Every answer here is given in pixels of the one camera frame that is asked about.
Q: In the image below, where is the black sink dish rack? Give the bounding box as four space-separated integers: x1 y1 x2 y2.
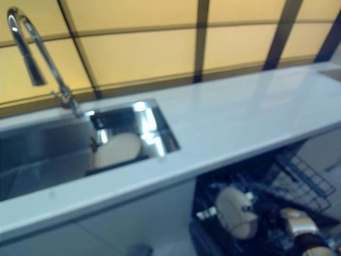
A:
85 111 150 177

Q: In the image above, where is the stainless steel sink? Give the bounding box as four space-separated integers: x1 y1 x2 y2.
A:
0 98 182 202

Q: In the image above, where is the black built-in dishwasher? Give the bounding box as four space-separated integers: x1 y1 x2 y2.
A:
189 138 341 256

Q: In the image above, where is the white cabinet door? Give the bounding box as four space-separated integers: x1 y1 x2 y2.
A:
0 218 90 256
298 132 341 171
77 183 197 256

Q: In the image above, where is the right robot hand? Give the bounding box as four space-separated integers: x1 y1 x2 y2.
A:
246 192 283 227

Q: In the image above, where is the chrome kitchen faucet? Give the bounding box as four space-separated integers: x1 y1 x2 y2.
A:
7 7 81 118

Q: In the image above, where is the cream round plate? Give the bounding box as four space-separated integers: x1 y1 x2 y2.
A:
93 132 142 169
215 186 259 240

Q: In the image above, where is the dishwasher wire rack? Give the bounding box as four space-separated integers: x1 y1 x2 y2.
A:
190 153 341 256

